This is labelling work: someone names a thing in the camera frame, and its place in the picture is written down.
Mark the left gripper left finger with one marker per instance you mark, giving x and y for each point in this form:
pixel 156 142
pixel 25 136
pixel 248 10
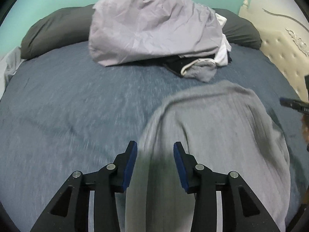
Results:
pixel 68 209

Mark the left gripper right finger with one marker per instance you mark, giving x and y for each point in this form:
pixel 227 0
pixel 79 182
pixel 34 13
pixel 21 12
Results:
pixel 241 208

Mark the person's right hand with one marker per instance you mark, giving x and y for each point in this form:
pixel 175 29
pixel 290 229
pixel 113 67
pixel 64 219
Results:
pixel 305 128

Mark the cream tufted headboard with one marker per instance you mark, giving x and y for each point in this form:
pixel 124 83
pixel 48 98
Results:
pixel 282 46

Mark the grey hoodie with drawstring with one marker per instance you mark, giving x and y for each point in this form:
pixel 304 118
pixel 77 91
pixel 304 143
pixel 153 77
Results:
pixel 201 69

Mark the dark blue bed sheet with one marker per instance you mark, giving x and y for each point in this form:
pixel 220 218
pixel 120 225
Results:
pixel 62 112

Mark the light grey blanket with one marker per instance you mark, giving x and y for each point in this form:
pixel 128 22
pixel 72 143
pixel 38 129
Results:
pixel 9 66

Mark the grey sweatshirt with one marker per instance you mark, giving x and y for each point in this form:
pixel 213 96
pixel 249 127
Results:
pixel 226 128

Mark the long dark grey pillow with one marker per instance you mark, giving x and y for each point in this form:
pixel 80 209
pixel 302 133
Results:
pixel 71 25

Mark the light lilac-grey garment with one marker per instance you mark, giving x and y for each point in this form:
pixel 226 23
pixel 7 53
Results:
pixel 124 31

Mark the white garment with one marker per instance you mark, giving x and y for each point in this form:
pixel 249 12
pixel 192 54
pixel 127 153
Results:
pixel 221 57

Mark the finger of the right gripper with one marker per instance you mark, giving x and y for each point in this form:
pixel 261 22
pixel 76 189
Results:
pixel 297 105

